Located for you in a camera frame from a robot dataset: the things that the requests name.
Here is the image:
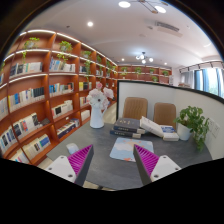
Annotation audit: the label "dark stacked books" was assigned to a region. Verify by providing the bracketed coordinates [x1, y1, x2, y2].
[110, 118, 146, 138]

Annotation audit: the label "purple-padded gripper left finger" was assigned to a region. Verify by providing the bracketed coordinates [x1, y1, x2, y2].
[46, 145, 94, 186]

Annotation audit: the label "white leaning book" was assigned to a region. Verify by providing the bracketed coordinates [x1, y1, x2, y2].
[140, 117, 164, 137]

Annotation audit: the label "back wall wooden shelf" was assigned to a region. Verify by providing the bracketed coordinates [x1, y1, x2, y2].
[117, 65, 172, 84]

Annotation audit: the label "tan chair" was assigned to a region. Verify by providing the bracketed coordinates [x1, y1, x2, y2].
[123, 97, 148, 119]
[153, 102, 176, 128]

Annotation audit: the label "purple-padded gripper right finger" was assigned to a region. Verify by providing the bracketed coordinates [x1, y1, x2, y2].
[133, 145, 180, 185]

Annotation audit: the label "left tan chair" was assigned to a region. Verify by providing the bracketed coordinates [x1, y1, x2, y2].
[123, 97, 148, 119]

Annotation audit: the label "white partition panel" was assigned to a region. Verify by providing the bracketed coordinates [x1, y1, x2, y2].
[116, 80, 224, 161]

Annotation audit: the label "orange wooden bookshelf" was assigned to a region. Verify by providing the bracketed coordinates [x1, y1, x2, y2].
[0, 29, 118, 165]

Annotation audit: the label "white flat book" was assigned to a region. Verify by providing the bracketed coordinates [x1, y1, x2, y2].
[161, 125, 179, 141]

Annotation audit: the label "ceiling chandelier lamp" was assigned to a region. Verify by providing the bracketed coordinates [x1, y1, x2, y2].
[136, 52, 154, 64]

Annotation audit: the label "right tan chair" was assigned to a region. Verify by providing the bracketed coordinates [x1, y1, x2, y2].
[153, 102, 176, 128]

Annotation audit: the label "potted green plant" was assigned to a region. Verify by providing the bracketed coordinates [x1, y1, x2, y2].
[174, 106, 209, 151]

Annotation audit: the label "light blue mouse pad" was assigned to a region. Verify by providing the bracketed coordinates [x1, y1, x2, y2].
[110, 137, 154, 162]

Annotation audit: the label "white vase with flowers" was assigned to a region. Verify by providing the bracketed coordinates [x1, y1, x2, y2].
[87, 82, 114, 129]

